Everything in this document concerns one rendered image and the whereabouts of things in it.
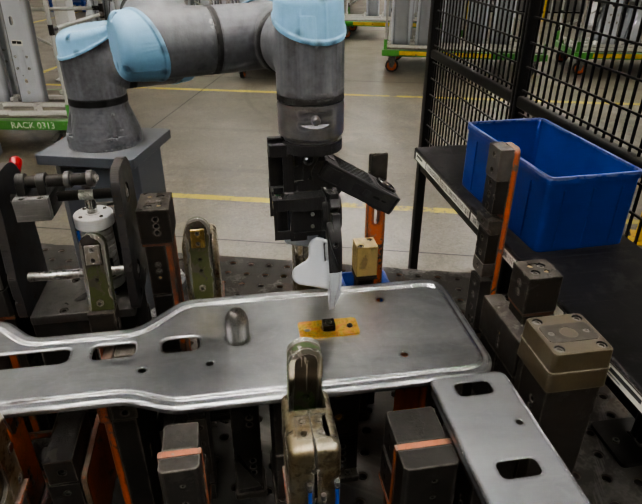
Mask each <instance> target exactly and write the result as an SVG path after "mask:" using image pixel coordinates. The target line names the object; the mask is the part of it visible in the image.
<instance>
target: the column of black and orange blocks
mask: <svg viewBox="0 0 642 504"><path fill-rule="evenodd" d="M520 157H521V150H520V148H519V147H518V146H517V145H515V144H514V143H513V142H503V141H502V142H490V146H489V153H488V159H487V166H486V180H485V186H484V193H483V199H482V206H483V207H484V208H485V209H486V210H478V212H477V219H476V220H477V221H478V222H479V224H480V225H479V228H478V234H477V241H476V247H475V254H474V258H473V268H474V269H475V270H471V276H470V283H469V289H468V296H467V302H466V309H465V318H466V319H467V321H468V322H469V324H470V325H471V327H472V328H473V330H474V331H475V333H476V335H477V336H478V338H479V339H480V337H481V331H480V330H479V322H480V316H481V310H482V304H483V298H484V296H485V295H493V294H496V290H497V285H498V279H499V274H500V268H501V262H502V257H503V251H504V246H505V240H506V235H507V229H508V223H509V218H510V212H511V207H512V201H513V196H514V190H515V184H516V179H517V173H518V168H519V162H520ZM472 384H473V383H464V384H457V385H455V388H456V390H457V391H458V393H459V395H461V396H470V395H471V389H473V388H472Z"/></svg>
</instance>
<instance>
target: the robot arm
mask: <svg viewBox="0 0 642 504"><path fill-rule="evenodd" d="M113 1H114V3H115V6H116V9H117V10H114V11H112V12H111V13H110V14H109V16H108V20H106V21H95V22H88V23H83V24H79V25H75V26H71V27H68V28H65V29H63V30H61V31H60V32H59V33H58V34H57V36H56V47H57V53H58V55H57V59H58V60H59V63H60V67H61V72H62V77H63V81H64V86H65V90H66V95H67V99H68V104H69V116H68V124H67V133H66V138H67V142H68V147H69V148H70V149H72V150H74V151H78V152H84V153H105V152H113V151H119V150H124V149H127V148H130V147H133V146H135V145H137V144H139V143H140V142H142V140H143V133H142V128H141V126H140V124H139V122H138V120H137V118H136V116H135V114H134V112H133V110H132V108H131V106H130V104H129V100H128V94H127V89H129V88H138V87H147V86H156V85H165V84H179V83H181V82H187V81H190V80H192V79H193V78H194V77H195V76H203V75H213V74H224V73H234V72H243V71H252V70H261V69H268V70H270V71H272V72H275V73H276V91H277V111H278V132H279V134H280V135H281V136H267V154H268V171H269V178H268V184H269V201H270V216H274V230H275V241H278V240H284V241H285V242H286V243H287V244H291V245H298V246H305V247H309V256H308V259H307V260H306V261H304V262H303V263H301V264H299V265H298V266H296V267H295V268H294V269H293V271H292V278H293V280H294V281H295V282H296V283H297V284H299V285H305V286H311V287H317V288H323V289H328V304H329V310H330V309H334V308H335V306H336V304H337V301H338V299H339V297H340V295H341V283H342V234H341V227H342V203H341V197H340V194H339V193H340V192H341V191H343V192H345V193H347V194H349V195H351V196H353V197H355V198H357V199H359V200H361V201H362V202H364V203H366V204H367V205H369V206H370V207H372V208H374V209H376V210H378V211H382V212H384V213H386V214H388V215H389V214H391V212H392V211H393V209H394V208H395V207H396V205H397V204H398V202H399V201H400V198H399V197H398V195H397V194H396V192H395V191H396V190H395V188H394V187H393V186H392V184H390V183H389V182H387V181H385V180H384V179H381V178H380V177H378V178H376V177H374V176H373V175H371V174H369V173H367V172H365V171H363V170H361V169H359V168H357V167H356V166H354V165H352V164H350V163H348V162H346V161H344V160H342V159H341V158H339V157H337V156H335V155H333V154H334V153H337V152H338V151H340V150H341V149H342V133H343V132H344V60H345V36H346V31H347V29H346V24H345V20H344V0H246V1H244V2H242V3H232V4H214V5H190V6H188V0H113ZM274 194H276V196H274ZM272 201H273V203H272ZM290 226H291V230H290ZM325 260H326V261H325Z"/></svg>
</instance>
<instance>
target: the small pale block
mask: <svg viewBox="0 0 642 504"><path fill-rule="evenodd" d="M377 261H378V245H377V243H376V242H375V240H374V238H373V237H367V238H353V246H352V268H351V270H352V273H353V275H354V285H363V284H374V279H377ZM367 397H368V393H364V394H360V411H359V421H364V420H368V419H369V413H368V410H367Z"/></svg>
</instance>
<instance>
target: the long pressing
mask: <svg viewBox="0 0 642 504"><path fill-rule="evenodd" d="M377 299H383V301H381V302H379V301H377ZM234 307H239V308H241V309H243V310H244V311H245V313H246V315H247V317H248V322H249V334H250V340H249V341H248V342H247V343H246V344H243V345H239V346H234V345H230V344H228V343H227V341H226V330H225V317H226V314H227V312H228V311H229V310H230V309H231V308H234ZM348 317H354V318H355V319H356V321H357V324H358V326H359V329H360V333H359V334H358V335H350V336H340V337H330V338H320V339H316V340H317V341H318V342H319V343H320V347H321V352H322V357H323V374H322V390H323V391H325V392H326V393H327V394H328V396H329V397H338V396H346V395H355V394H364V393H372V392H381V391H390V390H399V389H407V388H416V387H425V386H431V385H430V383H431V381H432V380H433V379H435V378H441V377H450V376H459V375H468V374H477V373H485V372H490V370H491V367H492V359H491V357H490V355H489V353H488V351H487V350H486V348H485V347H484V345H483V344H482V342H481V341H480V339H479V338H478V336H477V335H476V333H475V331H474V330H473V328H472V327H471V325H470V324H469V322H468V321H467V319H466V318H465V316H464V315H463V313H462V312H461V310H460V308H459V307H458V305H457V304H456V302H455V301H454V299H453V298H452V296H451V295H450V293H449V292H448V291H447V290H446V289H445V288H444V287H443V286H442V285H441V284H439V283H438V282H436V281H433V280H425V279H421V280H409V281H397V282H386V283H374V284H363V285H352V286H341V295H340V297H339V299H338V301H337V304H336V306H335V308H334V309H330V310H329V304H328V289H323V288H317V289H306V290H295V291H283V292H272V293H261V294H249V295H238V296H226V297H215V298H204V299H193V300H187V301H184V302H181V303H178V304H176V305H175V306H173V307H172V308H170V309H168V310H167V311H165V312H163V313H162V314H160V315H158V316H157V317H155V318H154V319H152V320H150V321H149V322H147V323H145V324H143V325H141V326H138V327H135V328H131V329H125V330H115V331H105V332H94V333H83V334H73V335H62V336H51V337H34V336H31V335H28V334H27V333H25V332H24V331H22V330H21V329H19V328H18V327H16V326H14V325H13V324H11V323H8V322H2V321H0V357H5V356H15V355H25V354H35V353H46V352H56V351H69V352H70V355H69V358H68V360H67V361H66V362H64V363H61V364H52V365H42V366H32V367H22V368H12V369H2V370H0V413H2V415H3V417H4V418H5V419H7V418H16V417H25V416H34V415H43V414H52V413H61V412H70V411H79V410H88V409H97V408H106V407H115V406H128V407H134V408H139V409H144V410H149V411H154V412H159V413H164V414H173V415H180V414H190V413H199V412H208V411H216V410H225V409H234V408H242V407H251V406H260V405H268V404H277V403H281V400H282V398H283V397H284V396H285V395H286V394H287V353H286V350H287V346H288V345H289V344H290V343H291V342H292V341H293V340H295V339H298V338H300V336H299V331H298V323H299V322H306V321H316V320H322V319H330V318H333V319H337V318H348ZM190 338H197V339H199V340H200V346H199V348H198V349H196V350H192V351H182V352H172V353H163V352H162V345H163V343H164V342H166V341H169V340H180V339H190ZM128 344H133V345H135V346H136V350H135V353H134V354H133V355H132V356H129V357H122V358H112V359H102V360H93V359H92V356H93V352H94V350H96V349H97V348H100V347H108V346H118V345H128ZM401 353H407V354H408V356H407V357H403V356H401ZM208 362H213V365H211V366H207V365H206V363H208ZM140 369H146V371H145V372H143V373H139V372H138V371H139V370H140Z"/></svg>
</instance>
